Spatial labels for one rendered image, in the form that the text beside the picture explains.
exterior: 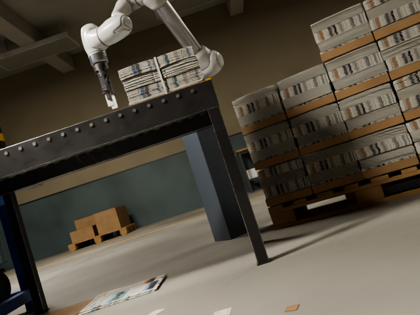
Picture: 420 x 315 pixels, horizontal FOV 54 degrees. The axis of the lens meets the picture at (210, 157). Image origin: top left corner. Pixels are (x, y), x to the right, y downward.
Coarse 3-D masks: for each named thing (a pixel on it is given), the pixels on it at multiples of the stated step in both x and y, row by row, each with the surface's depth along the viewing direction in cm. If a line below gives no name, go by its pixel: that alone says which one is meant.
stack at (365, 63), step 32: (416, 32) 212; (320, 64) 231; (352, 64) 225; (384, 64) 219; (256, 96) 247; (288, 96) 241; (320, 96) 233; (352, 96) 225; (384, 96) 219; (416, 96) 213; (288, 128) 241; (320, 128) 233; (352, 128) 227; (384, 128) 220; (416, 128) 215; (256, 160) 250; (288, 160) 244; (320, 160) 235; (352, 160) 228; (384, 160) 222; (288, 192) 244; (320, 192) 239; (416, 192) 216; (288, 224) 244
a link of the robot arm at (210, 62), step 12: (144, 0) 243; (156, 0) 243; (156, 12) 252; (168, 12) 251; (168, 24) 255; (180, 24) 257; (180, 36) 260; (192, 36) 265; (192, 48) 266; (204, 48) 270; (204, 60) 269; (216, 60) 270; (204, 72) 274; (216, 72) 276
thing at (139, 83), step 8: (136, 64) 195; (144, 64) 195; (120, 72) 195; (128, 72) 196; (136, 72) 195; (144, 72) 195; (152, 72) 195; (128, 80) 196; (136, 80) 195; (144, 80) 195; (152, 80) 195; (128, 88) 196; (136, 88) 196; (144, 88) 195; (152, 88) 195; (128, 96) 196; (136, 96) 195; (144, 96) 195; (152, 96) 195
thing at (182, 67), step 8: (184, 48) 195; (168, 56) 195; (176, 56) 195; (184, 56) 194; (192, 56) 194; (168, 64) 195; (176, 64) 195; (184, 64) 194; (192, 64) 194; (168, 72) 195; (176, 72) 194; (184, 72) 194; (192, 72) 194; (200, 72) 194; (176, 80) 195; (184, 80) 194; (192, 80) 194; (200, 80) 194; (176, 88) 194
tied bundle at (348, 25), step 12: (348, 12) 224; (360, 12) 222; (312, 24) 232; (324, 24) 229; (336, 24) 227; (348, 24) 225; (360, 24) 222; (324, 36) 230; (336, 36) 227; (348, 36) 225; (360, 36) 222; (324, 48) 230
